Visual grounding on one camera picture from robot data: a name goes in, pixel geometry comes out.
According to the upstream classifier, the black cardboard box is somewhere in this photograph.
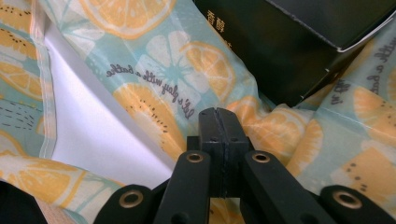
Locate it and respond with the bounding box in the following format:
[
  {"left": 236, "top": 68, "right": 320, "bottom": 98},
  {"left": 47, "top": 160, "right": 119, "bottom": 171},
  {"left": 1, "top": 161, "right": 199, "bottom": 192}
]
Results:
[{"left": 192, "top": 0, "right": 396, "bottom": 107}]

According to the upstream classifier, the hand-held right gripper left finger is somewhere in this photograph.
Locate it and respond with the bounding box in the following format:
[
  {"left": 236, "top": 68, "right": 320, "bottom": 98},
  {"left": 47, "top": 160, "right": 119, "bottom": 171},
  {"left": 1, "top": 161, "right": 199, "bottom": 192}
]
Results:
[{"left": 186, "top": 106, "right": 226, "bottom": 199}]

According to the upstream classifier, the fruit print cloth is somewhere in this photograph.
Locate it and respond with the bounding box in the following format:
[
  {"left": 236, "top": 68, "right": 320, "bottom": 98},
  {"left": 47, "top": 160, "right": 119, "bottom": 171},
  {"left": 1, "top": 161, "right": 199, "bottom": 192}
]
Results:
[{"left": 0, "top": 0, "right": 396, "bottom": 224}]

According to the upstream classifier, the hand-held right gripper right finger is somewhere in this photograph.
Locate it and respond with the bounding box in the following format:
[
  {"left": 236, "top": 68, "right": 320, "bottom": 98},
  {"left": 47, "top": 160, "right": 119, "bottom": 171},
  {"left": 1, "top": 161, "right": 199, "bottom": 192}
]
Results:
[{"left": 217, "top": 107, "right": 254, "bottom": 198}]

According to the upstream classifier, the dark object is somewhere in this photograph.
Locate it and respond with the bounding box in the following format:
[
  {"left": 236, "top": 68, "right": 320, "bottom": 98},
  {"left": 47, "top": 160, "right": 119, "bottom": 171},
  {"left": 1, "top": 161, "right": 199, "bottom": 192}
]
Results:
[{"left": 0, "top": 180, "right": 49, "bottom": 224}]

